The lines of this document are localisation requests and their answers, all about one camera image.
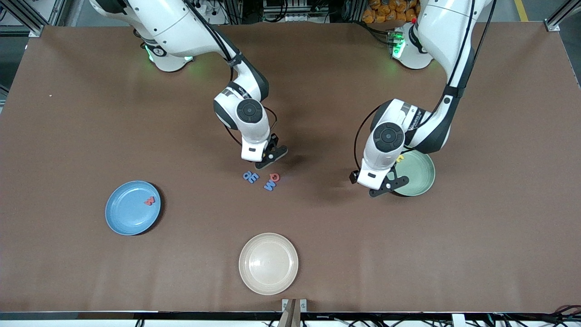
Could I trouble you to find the pale green round plate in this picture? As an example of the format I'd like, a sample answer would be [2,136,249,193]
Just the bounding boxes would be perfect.
[391,150,436,197]

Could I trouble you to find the brown table cover sheet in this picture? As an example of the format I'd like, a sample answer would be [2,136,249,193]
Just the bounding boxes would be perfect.
[0,22,581,314]

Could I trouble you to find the beige round plate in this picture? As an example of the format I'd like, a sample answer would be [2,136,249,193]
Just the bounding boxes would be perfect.
[238,233,300,296]

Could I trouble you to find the long white socket strip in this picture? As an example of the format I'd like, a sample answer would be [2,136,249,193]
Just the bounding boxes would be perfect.
[265,13,328,22]

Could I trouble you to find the blue round plate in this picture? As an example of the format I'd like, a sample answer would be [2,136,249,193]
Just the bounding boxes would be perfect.
[105,180,162,236]

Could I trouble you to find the bag of oranges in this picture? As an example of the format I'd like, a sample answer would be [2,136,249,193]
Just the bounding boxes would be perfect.
[362,0,420,24]

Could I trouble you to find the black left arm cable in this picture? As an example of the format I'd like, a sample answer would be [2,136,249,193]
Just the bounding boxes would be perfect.
[353,0,497,169]

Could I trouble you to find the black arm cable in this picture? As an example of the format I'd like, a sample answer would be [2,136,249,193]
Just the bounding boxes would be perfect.
[182,0,278,148]
[353,0,497,169]

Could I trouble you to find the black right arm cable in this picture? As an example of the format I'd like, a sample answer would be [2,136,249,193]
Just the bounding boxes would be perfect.
[182,0,278,148]

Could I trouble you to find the small metal edge bracket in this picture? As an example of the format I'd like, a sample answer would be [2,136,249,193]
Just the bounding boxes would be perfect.
[281,298,308,314]

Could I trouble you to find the tan upright post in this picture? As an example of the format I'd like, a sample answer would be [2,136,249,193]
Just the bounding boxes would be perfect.
[278,299,301,327]

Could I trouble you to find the black table edge rail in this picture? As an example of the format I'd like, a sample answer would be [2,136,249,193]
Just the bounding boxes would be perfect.
[0,311,581,321]

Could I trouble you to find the tangled floor cables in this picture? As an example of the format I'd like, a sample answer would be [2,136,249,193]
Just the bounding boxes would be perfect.
[488,304,581,327]

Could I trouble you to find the aluminium frame profile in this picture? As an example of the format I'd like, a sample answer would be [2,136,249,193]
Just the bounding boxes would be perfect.
[0,0,62,38]
[545,0,581,32]

